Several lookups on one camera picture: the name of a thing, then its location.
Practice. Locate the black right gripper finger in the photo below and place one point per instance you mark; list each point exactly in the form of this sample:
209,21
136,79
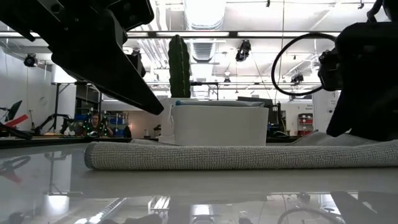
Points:
385,118
348,115

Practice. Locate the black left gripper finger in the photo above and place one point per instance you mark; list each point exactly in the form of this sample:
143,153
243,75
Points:
139,67
109,81

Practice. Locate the pale teal microfiber towel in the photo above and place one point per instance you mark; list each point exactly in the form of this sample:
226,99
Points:
217,103

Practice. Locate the grey microfiber towel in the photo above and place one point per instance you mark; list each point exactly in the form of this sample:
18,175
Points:
217,155

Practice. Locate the black ceiling spotlight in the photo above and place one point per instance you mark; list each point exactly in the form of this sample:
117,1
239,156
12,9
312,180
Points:
30,60
243,51
136,51

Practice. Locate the white round column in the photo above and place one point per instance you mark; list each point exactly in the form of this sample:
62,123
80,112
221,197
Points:
320,115

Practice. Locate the green cactus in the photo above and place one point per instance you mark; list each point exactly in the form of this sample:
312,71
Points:
179,68

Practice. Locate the blue storage crates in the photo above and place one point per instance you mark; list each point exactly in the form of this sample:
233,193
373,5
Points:
118,123

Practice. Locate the shelf with red bins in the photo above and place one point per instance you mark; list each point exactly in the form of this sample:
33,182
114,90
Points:
305,124

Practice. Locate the person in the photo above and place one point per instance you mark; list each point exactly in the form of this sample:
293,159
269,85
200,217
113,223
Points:
94,123

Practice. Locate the white hexagonal plant pot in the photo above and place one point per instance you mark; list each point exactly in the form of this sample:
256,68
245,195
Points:
166,124

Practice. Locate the black tripod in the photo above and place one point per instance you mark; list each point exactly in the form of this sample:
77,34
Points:
51,119

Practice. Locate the black angled panel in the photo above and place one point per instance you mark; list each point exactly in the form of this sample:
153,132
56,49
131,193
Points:
14,109

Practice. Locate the white plastic bin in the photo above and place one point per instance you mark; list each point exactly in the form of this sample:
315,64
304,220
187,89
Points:
217,124

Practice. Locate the small red object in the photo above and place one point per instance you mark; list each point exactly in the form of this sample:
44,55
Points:
17,120

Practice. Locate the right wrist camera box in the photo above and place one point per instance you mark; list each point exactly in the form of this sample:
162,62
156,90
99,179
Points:
329,71

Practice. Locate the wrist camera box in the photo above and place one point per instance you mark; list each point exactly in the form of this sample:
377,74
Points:
135,14
329,71

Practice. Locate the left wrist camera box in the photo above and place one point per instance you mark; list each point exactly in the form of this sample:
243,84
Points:
135,14

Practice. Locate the silver ceiling duct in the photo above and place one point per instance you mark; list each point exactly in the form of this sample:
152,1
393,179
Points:
202,46

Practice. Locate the black aluminium station frame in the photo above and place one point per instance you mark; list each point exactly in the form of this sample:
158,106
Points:
62,140

